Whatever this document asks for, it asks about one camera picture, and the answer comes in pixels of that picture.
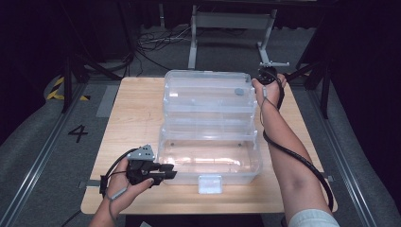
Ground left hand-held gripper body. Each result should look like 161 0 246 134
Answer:
126 144 166 187

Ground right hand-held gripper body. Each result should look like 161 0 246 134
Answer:
256 61 291 87

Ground clear plastic storage box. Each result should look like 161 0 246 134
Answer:
156 69 265 195

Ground person's right hand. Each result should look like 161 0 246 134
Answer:
251 73 288 111

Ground person's left hand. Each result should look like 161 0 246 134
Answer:
105 156 156 216

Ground black metal stand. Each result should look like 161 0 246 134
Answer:
60 52 125 114
283 59 333 120

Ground light shirt sleeve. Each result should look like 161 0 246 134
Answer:
287 207 342 227

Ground grey right wrist strap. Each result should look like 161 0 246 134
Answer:
258 85 282 128

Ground grey wrist strap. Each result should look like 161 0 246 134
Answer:
105 184 131 223
258 85 282 128

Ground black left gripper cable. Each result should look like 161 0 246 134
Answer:
99 147 140 199

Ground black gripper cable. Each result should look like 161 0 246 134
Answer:
261 74 336 213
99 147 140 199

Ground grey left wrist strap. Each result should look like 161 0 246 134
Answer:
105 184 131 223

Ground grey metal desk frame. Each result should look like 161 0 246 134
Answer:
187 4 279 76

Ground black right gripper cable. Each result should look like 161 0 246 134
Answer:
261 74 336 213

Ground aluminium floor rail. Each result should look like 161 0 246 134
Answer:
305 88 380 227
0 82 89 227

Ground bundle of floor cables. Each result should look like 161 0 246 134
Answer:
134 24 216 79

